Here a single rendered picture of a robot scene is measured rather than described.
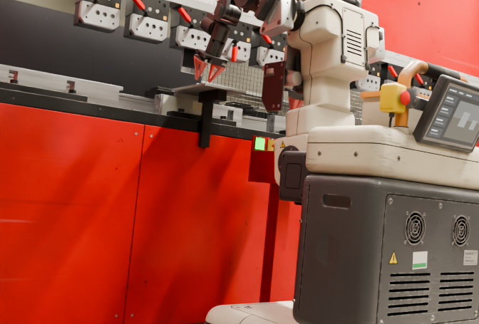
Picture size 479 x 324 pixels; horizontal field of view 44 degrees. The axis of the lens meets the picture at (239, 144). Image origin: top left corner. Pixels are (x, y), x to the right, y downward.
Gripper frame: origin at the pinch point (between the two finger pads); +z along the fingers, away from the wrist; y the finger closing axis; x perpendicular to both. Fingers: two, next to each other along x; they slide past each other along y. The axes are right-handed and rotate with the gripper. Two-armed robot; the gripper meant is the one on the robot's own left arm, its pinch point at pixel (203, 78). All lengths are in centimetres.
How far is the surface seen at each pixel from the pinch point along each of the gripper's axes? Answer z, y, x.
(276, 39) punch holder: -15, -56, -38
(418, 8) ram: -52, -146, -47
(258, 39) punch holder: -13, -47, -39
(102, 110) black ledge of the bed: 22.9, 25.1, -14.3
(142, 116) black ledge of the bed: 22.3, 9.9, -13.0
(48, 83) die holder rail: 22, 41, -30
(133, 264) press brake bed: 70, 7, 11
